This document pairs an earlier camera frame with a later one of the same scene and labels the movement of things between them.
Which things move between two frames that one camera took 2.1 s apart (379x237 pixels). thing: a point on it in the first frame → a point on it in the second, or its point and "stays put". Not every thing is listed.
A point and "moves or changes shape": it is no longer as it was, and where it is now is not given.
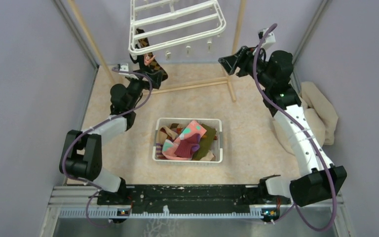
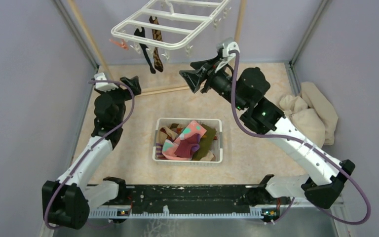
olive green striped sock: x=206 y=142 stays put
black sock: x=140 y=59 → x=142 y=33
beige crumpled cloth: x=322 y=117 stays put
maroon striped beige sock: x=161 y=138 stays put
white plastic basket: x=215 y=123 stays put
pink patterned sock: x=169 y=147 stays put
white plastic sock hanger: x=158 y=26 moves or changes shape
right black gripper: x=242 y=58 → x=195 y=77
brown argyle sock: x=144 y=43 → x=157 y=35
